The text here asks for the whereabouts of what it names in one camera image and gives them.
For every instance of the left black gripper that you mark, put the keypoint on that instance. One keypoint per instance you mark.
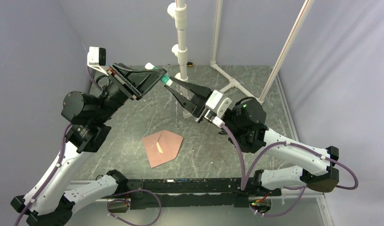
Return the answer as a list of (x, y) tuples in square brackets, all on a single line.
[(136, 83)]

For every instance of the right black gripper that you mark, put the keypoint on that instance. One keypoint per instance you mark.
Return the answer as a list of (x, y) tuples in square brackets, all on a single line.
[(196, 105)]

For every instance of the green glue stick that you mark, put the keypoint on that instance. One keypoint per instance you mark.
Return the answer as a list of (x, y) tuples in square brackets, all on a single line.
[(164, 77)]

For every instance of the pink brown envelope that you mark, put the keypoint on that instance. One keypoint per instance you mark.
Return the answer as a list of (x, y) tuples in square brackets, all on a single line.
[(170, 143)]

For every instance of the cream paper letter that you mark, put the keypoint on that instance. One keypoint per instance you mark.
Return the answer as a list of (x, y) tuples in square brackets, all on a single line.
[(159, 147)]

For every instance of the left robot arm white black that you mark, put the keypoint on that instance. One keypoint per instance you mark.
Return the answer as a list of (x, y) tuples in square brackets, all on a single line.
[(49, 203)]

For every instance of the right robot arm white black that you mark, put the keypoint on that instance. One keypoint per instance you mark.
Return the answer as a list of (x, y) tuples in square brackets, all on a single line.
[(244, 122)]

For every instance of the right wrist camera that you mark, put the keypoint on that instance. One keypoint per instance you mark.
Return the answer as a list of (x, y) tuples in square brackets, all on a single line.
[(216, 106)]

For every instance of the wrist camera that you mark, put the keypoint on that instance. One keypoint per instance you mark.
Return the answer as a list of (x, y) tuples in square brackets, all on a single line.
[(216, 106), (96, 59)]

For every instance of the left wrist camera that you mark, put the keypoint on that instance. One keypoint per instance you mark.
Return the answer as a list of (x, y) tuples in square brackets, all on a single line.
[(96, 59)]

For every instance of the white PVC pipe frame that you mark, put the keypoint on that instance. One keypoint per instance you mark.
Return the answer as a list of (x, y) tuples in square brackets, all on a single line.
[(178, 11)]

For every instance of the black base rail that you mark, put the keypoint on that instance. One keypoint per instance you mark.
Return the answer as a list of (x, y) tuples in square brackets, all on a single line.
[(191, 192)]

